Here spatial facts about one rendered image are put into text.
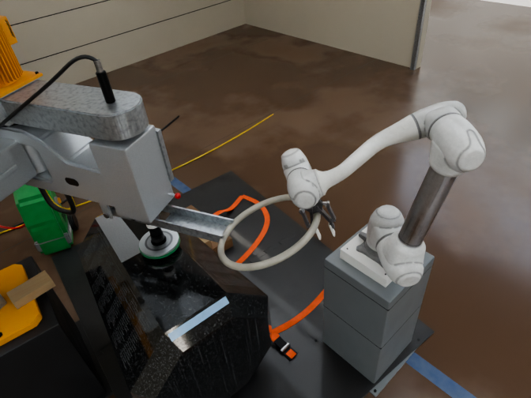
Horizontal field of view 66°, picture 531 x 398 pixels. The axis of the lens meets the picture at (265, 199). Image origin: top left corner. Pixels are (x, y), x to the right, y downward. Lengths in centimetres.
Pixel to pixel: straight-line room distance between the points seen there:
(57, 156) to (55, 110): 30
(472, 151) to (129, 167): 131
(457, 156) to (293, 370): 172
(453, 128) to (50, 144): 172
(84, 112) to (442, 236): 277
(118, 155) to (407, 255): 127
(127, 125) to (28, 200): 205
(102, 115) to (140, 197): 40
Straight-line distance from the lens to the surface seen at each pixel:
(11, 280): 262
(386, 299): 204
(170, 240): 227
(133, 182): 187
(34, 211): 369
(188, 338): 199
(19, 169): 233
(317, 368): 271
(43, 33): 687
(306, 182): 144
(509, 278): 343
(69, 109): 188
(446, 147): 150
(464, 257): 345
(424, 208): 167
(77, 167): 209
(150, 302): 209
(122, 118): 174
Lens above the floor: 241
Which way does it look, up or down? 40 degrees down
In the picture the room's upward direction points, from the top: 6 degrees counter-clockwise
